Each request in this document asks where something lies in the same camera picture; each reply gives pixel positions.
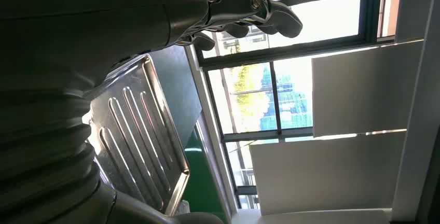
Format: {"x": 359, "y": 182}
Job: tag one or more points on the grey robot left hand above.
{"x": 86, "y": 26}

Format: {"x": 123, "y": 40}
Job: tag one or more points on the dark framed glass window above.
{"x": 275, "y": 95}

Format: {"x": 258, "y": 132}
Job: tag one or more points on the white panel board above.
{"x": 326, "y": 174}
{"x": 361, "y": 92}
{"x": 326, "y": 217}

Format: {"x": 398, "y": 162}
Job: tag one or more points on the green conveyor belt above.
{"x": 202, "y": 181}

